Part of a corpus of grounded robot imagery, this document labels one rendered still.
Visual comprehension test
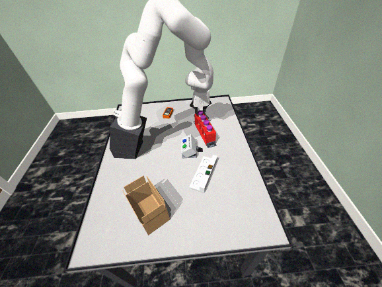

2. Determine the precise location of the orange digital multimeter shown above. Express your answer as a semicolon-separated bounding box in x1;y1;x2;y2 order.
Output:
163;107;173;118

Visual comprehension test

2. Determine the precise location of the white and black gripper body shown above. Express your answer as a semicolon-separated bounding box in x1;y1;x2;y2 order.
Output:
192;90;210;107

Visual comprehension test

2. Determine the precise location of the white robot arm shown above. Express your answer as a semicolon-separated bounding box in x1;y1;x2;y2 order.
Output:
113;0;213;130

